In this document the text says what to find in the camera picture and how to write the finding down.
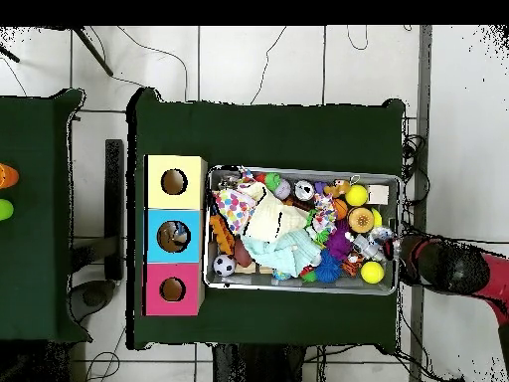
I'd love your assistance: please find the silver mesh bin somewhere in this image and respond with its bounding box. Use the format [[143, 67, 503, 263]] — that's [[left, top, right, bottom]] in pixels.
[[203, 164, 403, 296]]

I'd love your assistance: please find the polka dot paper napkin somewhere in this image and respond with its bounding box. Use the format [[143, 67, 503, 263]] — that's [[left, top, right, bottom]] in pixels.
[[212, 188, 257, 236]]

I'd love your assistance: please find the black panel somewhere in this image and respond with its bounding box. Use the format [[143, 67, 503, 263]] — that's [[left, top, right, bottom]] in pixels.
[[103, 138, 125, 282]]

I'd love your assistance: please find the black cable with connector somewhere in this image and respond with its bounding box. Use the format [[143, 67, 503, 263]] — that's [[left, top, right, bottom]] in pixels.
[[401, 222, 509, 245]]

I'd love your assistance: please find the small soccer ball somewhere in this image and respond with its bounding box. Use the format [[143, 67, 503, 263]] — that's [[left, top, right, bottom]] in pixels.
[[213, 254, 237, 278]]

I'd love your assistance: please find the yellow ball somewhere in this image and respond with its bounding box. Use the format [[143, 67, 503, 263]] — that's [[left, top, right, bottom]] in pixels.
[[344, 183, 370, 207], [360, 261, 386, 286]]

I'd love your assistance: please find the grey round base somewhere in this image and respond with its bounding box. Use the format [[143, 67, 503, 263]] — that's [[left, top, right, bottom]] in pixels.
[[69, 279, 118, 324]]

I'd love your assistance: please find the cream muslin cloth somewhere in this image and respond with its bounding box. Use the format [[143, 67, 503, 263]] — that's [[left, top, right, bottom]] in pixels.
[[240, 182, 309, 244]]

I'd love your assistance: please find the purple spiky ball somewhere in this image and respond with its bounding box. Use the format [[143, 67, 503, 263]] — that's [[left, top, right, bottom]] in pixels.
[[325, 224, 353, 262]]

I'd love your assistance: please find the orange plastic object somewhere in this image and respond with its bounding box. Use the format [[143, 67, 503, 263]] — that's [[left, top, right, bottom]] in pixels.
[[0, 162, 20, 190]]

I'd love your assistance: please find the light blue muslin cloth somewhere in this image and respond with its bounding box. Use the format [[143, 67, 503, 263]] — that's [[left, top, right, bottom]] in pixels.
[[242, 228, 323, 280]]

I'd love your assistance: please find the black tripod leg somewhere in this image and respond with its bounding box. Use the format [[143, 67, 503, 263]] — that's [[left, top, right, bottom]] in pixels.
[[71, 25, 115, 78], [0, 44, 21, 64]]

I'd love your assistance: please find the wooden box with three holes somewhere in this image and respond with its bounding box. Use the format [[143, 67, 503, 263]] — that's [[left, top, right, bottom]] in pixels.
[[141, 153, 209, 317]]

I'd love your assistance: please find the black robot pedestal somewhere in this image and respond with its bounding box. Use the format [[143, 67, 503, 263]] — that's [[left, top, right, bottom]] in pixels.
[[212, 343, 307, 382]]

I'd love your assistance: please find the dark green table cloth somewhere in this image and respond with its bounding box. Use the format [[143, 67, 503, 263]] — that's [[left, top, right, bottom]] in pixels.
[[125, 87, 407, 355], [0, 88, 93, 344]]

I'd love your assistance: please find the thin black floor cable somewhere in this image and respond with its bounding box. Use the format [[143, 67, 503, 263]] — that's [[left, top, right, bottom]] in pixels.
[[116, 25, 189, 100], [250, 25, 287, 105]]

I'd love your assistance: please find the blue spiky ball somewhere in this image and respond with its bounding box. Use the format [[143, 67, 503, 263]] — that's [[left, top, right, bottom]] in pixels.
[[315, 250, 343, 285]]

